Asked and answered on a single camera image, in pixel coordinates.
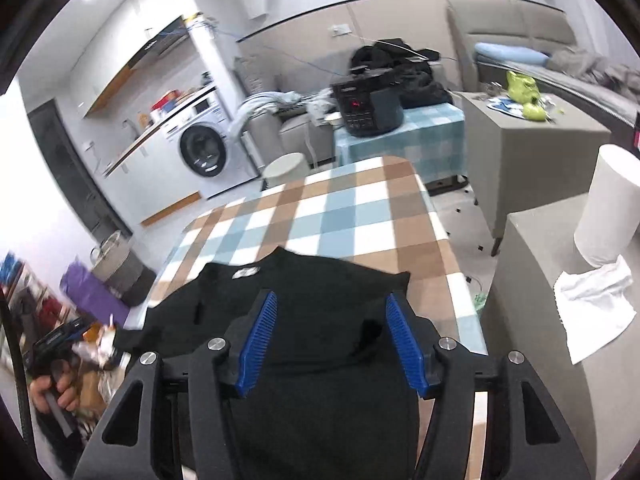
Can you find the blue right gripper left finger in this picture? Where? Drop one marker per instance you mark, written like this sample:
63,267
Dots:
248,338

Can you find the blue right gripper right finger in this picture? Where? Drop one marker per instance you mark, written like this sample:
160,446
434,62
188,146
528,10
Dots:
414,338

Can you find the black knit sweater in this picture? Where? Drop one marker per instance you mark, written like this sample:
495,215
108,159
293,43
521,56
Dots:
331,401

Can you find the pile of black clothes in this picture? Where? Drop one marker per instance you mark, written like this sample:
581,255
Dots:
415,80

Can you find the purple paper bag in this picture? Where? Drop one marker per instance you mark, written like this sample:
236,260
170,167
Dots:
90,295

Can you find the woven laundry basket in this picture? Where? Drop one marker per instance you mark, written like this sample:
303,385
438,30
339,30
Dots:
120,269

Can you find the checkered table cloth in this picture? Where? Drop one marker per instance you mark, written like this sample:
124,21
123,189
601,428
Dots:
375,213

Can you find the white round stool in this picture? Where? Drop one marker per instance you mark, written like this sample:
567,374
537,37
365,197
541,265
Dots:
286,168

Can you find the white kitchen cabinet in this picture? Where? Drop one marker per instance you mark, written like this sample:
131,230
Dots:
152,182

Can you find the white cloth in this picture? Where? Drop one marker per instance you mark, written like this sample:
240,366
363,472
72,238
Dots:
593,307

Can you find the grey near cabinet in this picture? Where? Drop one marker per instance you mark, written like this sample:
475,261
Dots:
599,397

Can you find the grey sofa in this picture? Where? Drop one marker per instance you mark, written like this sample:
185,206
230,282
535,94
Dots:
290,129

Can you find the white washing machine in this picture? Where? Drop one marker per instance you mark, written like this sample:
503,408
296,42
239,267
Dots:
209,156

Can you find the grey bedside cabinet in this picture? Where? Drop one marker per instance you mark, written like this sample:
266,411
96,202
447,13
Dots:
514,164

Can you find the small teal checkered table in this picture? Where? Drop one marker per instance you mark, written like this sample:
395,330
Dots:
432,138

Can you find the white paper towel roll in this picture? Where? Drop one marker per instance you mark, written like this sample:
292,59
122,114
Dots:
611,214

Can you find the black electric pressure cooker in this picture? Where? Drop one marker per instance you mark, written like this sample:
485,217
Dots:
368,101

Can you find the green plush toy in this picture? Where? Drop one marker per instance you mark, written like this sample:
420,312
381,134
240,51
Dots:
523,89

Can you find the blue pillow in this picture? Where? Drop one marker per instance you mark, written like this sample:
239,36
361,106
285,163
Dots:
504,53

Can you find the grey bed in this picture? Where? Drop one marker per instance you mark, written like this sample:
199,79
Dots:
519,23

